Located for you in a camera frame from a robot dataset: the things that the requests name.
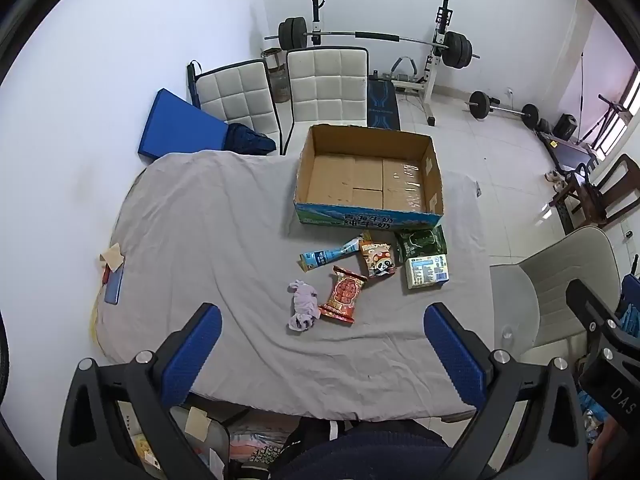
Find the short barbell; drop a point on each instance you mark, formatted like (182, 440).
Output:
(480, 105)

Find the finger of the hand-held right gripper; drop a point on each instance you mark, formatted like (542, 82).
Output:
(590, 305)

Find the dark blue jacket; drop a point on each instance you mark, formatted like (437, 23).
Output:
(247, 140)

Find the cardboard box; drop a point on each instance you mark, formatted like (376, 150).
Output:
(360, 180)

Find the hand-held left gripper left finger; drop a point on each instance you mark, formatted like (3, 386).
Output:
(192, 355)

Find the dark wooden chair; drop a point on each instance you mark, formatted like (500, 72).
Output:
(622, 180)

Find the small red object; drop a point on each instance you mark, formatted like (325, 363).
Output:
(105, 276)

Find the black tripod stand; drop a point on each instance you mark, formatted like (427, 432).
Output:
(607, 110)

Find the person's dark trousers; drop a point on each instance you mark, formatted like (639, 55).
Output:
(360, 455)

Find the black treadmill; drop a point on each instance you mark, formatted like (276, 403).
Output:
(570, 152)

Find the white and blue carton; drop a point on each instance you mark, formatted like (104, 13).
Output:
(425, 270)

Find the clear water jug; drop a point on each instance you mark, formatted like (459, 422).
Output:
(280, 85)

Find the blue stick packet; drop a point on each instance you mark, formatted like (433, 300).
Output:
(325, 256)

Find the beige plastic chair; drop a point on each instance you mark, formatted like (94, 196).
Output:
(565, 270)

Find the white bench press rack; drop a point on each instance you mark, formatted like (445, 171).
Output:
(430, 85)

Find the long barbell with black plates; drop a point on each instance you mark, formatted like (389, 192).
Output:
(375, 36)

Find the pair of light shoes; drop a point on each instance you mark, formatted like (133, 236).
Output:
(556, 180)

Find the blue phone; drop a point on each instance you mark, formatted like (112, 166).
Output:
(114, 287)

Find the black speaker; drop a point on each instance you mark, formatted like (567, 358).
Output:
(566, 126)

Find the window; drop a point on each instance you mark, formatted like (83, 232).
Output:
(625, 115)

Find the purple cloth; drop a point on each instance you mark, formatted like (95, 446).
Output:
(304, 305)

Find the blue folded gym mat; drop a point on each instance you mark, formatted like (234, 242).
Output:
(175, 125)

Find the clear storage box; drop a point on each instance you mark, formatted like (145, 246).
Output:
(215, 440)

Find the panda print snack packet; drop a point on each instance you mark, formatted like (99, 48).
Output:
(377, 260)

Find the white quilted chair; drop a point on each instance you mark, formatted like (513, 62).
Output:
(325, 85)
(235, 95)

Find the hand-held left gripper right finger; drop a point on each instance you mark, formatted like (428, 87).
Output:
(455, 355)

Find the green snack packet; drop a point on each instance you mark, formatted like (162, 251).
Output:
(420, 243)

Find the black blue weight bench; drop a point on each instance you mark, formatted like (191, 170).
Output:
(382, 105)

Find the tan sticky note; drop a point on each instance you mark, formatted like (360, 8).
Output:
(112, 256)

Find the red snack packet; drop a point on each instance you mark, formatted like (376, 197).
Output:
(344, 294)

